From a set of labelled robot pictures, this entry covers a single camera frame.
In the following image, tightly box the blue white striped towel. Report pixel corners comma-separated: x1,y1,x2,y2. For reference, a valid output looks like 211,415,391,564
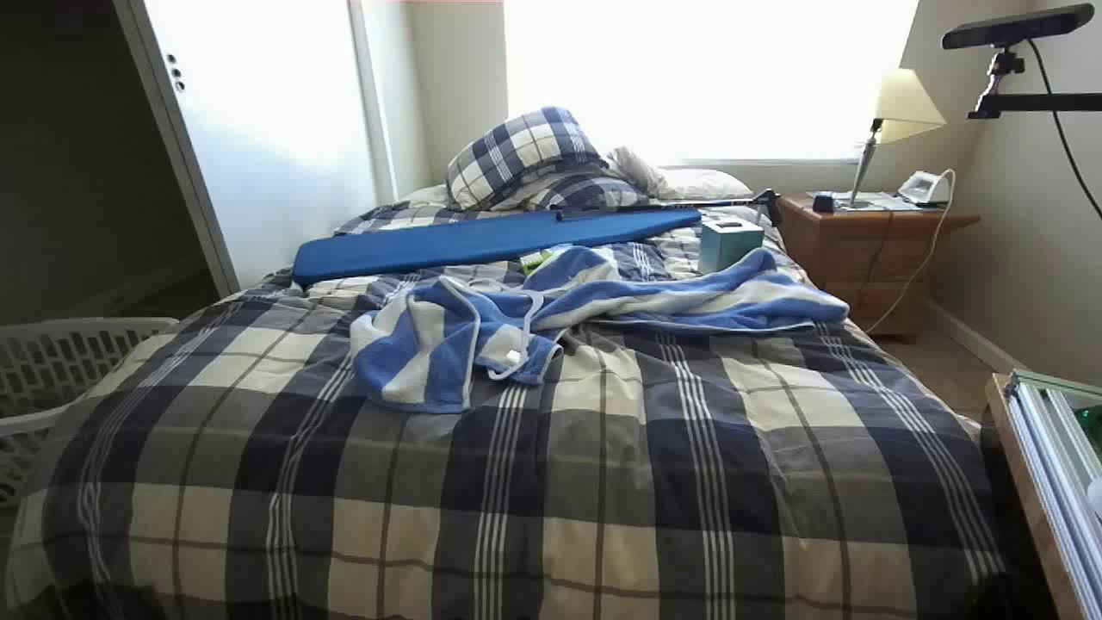
345,240,853,413

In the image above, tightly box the blue padded board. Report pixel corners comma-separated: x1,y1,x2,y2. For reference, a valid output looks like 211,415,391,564
290,204,711,288

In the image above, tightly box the blue plaid pillow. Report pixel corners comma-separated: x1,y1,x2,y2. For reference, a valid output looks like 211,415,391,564
446,102,650,217

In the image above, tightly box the green cardboard box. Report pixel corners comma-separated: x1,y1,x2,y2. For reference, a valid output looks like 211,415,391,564
696,213,768,275

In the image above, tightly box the white pillow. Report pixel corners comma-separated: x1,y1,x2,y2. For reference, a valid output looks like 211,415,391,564
605,144,756,204

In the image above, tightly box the blue plaid bed comforter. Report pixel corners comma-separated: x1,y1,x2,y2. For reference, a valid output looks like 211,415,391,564
0,199,1013,620

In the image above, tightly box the wooden nightstand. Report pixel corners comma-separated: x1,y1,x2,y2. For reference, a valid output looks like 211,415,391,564
773,190,984,342

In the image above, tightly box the white closet door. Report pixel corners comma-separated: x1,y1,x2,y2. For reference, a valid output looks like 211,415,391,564
112,0,399,296

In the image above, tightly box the white telephone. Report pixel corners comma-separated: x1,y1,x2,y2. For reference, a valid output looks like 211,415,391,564
897,166,959,210

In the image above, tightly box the table lamp with cream shade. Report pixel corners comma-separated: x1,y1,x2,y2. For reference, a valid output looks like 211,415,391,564
843,64,952,210

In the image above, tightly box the white plastic laundry basket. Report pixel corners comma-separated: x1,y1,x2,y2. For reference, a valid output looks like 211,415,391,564
0,312,183,513

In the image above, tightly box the white lamp cord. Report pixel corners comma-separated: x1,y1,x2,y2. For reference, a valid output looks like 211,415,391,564
866,168,961,337

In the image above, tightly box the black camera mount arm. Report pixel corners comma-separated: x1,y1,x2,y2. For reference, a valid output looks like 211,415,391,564
964,44,1102,124

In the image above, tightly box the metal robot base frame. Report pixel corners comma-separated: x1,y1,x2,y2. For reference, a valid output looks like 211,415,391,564
983,367,1102,620

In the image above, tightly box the thin black camera cable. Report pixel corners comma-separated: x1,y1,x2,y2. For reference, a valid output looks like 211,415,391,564
1027,36,1102,221

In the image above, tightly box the black camera bar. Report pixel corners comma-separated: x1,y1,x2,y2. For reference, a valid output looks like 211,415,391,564
941,0,1100,50

